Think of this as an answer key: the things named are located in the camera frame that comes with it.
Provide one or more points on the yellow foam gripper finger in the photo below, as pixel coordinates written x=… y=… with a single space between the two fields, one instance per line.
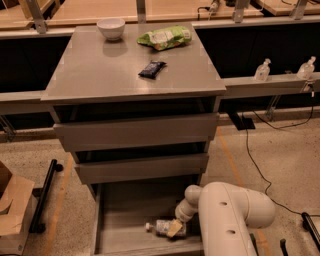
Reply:
x=175 y=229

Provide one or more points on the clear plastic water bottle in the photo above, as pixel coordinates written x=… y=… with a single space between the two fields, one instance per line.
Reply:
x=160 y=227

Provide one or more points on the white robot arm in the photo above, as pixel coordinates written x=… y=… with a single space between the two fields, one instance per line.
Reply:
x=226 y=212

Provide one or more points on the grey bottom drawer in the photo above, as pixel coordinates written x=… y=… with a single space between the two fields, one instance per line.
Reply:
x=123 y=209

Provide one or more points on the grey drawer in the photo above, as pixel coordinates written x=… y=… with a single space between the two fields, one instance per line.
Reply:
x=123 y=209
x=142 y=168
x=129 y=133

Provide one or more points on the grey middle drawer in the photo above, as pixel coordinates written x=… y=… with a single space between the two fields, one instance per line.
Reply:
x=142 y=168

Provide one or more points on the grey top drawer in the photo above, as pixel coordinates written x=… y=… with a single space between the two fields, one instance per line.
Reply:
x=129 y=133

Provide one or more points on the grey drawer cabinet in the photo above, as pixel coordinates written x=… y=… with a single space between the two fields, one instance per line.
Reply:
x=98 y=80

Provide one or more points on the clear sanitizer bottle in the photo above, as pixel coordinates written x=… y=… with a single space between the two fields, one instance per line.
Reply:
x=306 y=69
x=263 y=70

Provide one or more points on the black metal bar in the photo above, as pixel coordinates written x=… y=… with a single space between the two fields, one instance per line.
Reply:
x=41 y=194

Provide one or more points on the dark blue snack packet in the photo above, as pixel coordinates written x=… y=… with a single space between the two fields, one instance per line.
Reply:
x=152 y=69

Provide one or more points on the brown cardboard box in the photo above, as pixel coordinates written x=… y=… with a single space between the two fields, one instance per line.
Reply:
x=16 y=211

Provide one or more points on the green chip bag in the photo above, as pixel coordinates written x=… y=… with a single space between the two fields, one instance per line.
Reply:
x=166 y=38

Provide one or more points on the white ceramic bowl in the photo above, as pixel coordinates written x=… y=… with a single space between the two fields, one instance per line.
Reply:
x=111 y=28

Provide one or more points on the black handled tool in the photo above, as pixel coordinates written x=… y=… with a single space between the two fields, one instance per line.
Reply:
x=283 y=247

